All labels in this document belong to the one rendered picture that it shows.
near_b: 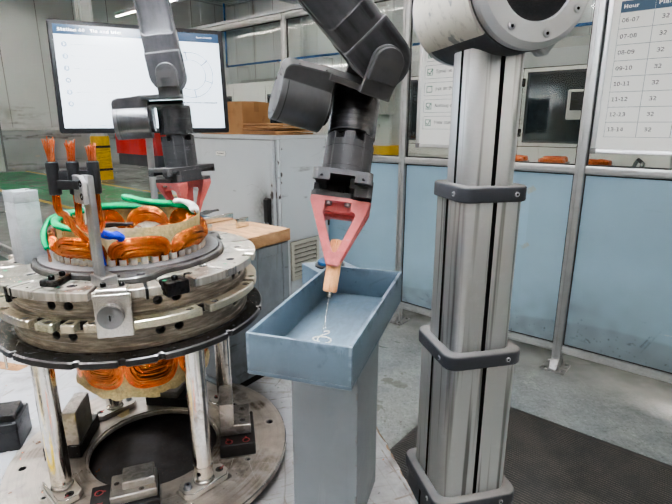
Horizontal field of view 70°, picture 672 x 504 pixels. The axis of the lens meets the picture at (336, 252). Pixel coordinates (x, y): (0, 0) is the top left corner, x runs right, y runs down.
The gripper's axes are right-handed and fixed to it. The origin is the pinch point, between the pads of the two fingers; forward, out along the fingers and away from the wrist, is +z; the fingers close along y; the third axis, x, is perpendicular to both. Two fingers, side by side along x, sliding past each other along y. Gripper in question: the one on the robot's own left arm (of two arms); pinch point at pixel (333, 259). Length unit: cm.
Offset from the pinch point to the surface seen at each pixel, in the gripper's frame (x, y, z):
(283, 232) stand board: -12.4, -36.3, -8.5
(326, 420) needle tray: 1.7, -2.9, 18.2
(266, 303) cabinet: -13.7, -38.1, 5.4
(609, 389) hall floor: 133, -195, 21
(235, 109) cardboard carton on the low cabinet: -93, -246, -121
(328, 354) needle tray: 1.3, 9.2, 10.0
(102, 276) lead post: -23.4, 5.3, 5.7
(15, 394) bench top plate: -57, -35, 28
